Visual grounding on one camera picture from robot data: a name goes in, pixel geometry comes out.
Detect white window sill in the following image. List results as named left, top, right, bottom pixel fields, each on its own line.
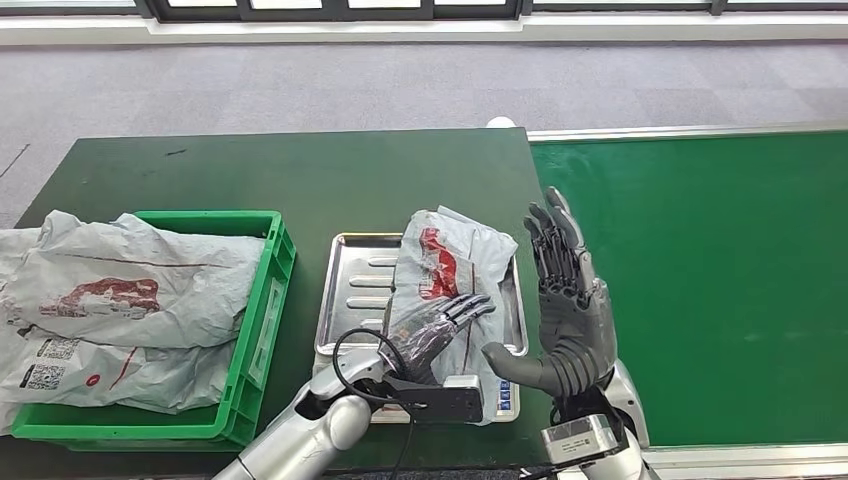
left=0, top=13, right=848, bottom=45

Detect green conveyor belt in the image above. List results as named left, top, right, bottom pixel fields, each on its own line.
left=529, top=132, right=848, bottom=448

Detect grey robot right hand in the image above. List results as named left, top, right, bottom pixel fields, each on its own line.
left=481, top=186, right=619, bottom=399

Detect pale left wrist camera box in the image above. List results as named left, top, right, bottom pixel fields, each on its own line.
left=443, top=375, right=485, bottom=399

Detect dark window frame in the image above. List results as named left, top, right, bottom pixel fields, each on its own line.
left=132, top=0, right=848, bottom=21

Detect white label on crate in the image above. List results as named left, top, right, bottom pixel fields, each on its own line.
left=248, top=278, right=285, bottom=389

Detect grey parcel QR codes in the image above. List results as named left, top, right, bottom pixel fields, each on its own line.
left=0, top=278, right=236, bottom=415

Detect silver conveyor side rail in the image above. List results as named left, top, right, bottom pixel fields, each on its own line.
left=645, top=442, right=848, bottom=480
left=527, top=122, right=848, bottom=144

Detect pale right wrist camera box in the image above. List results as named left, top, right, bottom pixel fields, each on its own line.
left=539, top=413, right=621, bottom=465

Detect green plastic crate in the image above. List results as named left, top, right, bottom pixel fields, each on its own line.
left=11, top=210, right=297, bottom=454

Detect white electronic scale steel tray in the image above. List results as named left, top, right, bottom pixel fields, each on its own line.
left=312, top=231, right=529, bottom=425

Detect black left camera bracket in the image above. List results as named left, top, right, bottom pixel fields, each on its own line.
left=384, top=377, right=485, bottom=425

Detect grey parcel red picture dot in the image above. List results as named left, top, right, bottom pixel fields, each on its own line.
left=384, top=205, right=520, bottom=427

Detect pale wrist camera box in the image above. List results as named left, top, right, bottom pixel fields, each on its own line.
left=443, top=375, right=485, bottom=399
left=539, top=413, right=621, bottom=465

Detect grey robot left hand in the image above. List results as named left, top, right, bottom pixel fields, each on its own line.
left=387, top=293, right=497, bottom=386

